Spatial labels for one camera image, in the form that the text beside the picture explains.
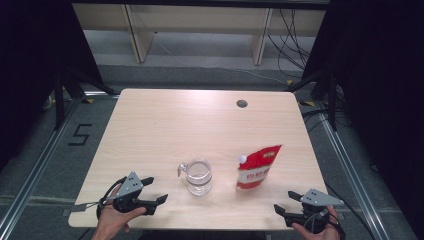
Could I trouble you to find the thin white floor cable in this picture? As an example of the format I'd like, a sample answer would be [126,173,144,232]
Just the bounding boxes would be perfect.
[154,32,288,83]

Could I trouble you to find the gripper black wrist strap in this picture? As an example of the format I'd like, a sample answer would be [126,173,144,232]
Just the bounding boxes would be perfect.
[304,209,347,240]
[71,176,128,220]

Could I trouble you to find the grey floor tape strip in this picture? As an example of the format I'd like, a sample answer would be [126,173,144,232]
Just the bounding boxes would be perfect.
[61,203,88,217]

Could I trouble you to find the beige wooden shelf unit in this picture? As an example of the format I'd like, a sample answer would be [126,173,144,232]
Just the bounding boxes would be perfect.
[72,3,327,66]

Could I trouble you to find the person's right hand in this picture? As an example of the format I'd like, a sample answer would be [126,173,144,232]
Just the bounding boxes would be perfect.
[291,205,341,240]

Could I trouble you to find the black floor cable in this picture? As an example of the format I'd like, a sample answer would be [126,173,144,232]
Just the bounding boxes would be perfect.
[324,182,378,240]

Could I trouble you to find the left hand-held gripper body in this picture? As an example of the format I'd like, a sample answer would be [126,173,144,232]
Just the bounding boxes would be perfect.
[112,171,150,216]

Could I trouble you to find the clear glass jar hinged lid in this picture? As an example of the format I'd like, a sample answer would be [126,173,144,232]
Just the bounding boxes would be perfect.
[177,159,213,197]

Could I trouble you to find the black curtain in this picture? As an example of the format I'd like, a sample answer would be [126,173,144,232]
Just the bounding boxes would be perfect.
[301,0,424,231]
[0,0,103,171]

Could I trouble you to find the black metal stand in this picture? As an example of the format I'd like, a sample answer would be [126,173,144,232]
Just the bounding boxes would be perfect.
[286,68,339,131]
[53,66,118,131]

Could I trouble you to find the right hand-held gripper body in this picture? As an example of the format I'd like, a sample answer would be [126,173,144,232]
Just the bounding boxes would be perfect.
[283,188,344,234]

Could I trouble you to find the person's left hand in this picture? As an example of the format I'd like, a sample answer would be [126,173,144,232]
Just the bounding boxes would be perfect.
[97,184,148,236]

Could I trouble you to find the right gripper black wrist strap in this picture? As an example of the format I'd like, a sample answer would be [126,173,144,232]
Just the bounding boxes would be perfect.
[304,209,347,240]

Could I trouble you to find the bundle of black cables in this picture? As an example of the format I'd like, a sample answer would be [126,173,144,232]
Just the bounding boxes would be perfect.
[268,9,316,79]

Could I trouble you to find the red white spout pouch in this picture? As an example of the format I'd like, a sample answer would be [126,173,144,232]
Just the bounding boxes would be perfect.
[235,144,283,190]

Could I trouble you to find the left gripper black wrist strap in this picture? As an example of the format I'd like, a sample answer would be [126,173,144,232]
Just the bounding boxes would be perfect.
[71,176,128,220]

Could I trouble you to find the metal floor rail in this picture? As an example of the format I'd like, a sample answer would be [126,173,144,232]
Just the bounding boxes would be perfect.
[318,111,383,240]
[0,96,81,231]

